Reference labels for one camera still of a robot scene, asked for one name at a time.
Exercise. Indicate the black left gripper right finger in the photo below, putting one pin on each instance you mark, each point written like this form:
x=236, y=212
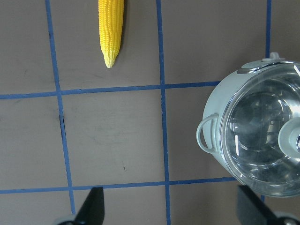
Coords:
x=251, y=210

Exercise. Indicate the yellow corn cob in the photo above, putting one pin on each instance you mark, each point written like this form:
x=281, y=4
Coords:
x=110, y=20

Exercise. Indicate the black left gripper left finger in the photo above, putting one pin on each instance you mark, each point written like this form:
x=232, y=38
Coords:
x=92, y=210

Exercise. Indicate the pale green electric pot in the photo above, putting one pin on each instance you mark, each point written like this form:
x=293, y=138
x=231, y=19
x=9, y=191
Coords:
x=208, y=130

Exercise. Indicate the glass pot lid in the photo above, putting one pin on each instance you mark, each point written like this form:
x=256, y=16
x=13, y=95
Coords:
x=251, y=126

